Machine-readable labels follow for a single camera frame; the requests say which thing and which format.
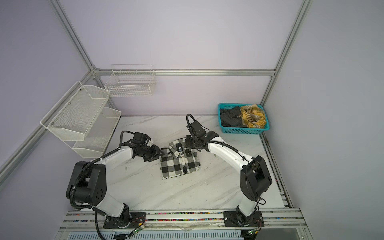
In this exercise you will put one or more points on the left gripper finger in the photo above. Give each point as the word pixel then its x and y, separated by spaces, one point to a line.
pixel 151 158
pixel 158 152

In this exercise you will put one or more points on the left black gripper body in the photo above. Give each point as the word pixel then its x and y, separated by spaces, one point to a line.
pixel 146 151

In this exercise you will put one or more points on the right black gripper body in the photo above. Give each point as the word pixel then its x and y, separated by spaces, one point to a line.
pixel 190 142

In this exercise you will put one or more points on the black white checkered shirt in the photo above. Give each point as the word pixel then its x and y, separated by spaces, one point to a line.
pixel 179 160

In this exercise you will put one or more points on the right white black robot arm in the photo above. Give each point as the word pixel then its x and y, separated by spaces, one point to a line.
pixel 255 177

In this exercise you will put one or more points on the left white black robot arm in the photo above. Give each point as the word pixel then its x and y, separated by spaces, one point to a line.
pixel 87 188

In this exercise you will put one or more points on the dark grey shirt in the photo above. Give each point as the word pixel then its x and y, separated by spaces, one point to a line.
pixel 231 118

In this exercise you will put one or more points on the teal plastic basket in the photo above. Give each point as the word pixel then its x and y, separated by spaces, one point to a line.
pixel 245 130

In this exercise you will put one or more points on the white mesh lower shelf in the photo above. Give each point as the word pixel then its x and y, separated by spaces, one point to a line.
pixel 99 136

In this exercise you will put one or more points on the white mesh shelf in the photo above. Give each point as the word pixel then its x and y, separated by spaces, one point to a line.
pixel 99 136
pixel 72 118

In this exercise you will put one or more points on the yellow plaid shirt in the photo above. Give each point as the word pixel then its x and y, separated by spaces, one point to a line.
pixel 253 116

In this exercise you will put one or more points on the white mesh upper shelf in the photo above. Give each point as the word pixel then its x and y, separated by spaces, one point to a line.
pixel 72 118

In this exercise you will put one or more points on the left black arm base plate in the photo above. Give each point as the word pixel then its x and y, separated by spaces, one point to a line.
pixel 126 221

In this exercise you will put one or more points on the aluminium frame back bar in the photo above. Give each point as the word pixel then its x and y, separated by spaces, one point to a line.
pixel 193 72

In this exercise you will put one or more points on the white wire basket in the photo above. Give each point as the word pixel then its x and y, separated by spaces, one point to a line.
pixel 131 81

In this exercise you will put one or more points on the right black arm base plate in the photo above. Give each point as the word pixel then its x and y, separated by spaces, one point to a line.
pixel 231 220

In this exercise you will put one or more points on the white slotted cable duct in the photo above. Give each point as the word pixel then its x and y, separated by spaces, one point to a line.
pixel 167 235

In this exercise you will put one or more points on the aluminium mounting rail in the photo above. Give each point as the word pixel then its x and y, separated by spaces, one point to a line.
pixel 190 220

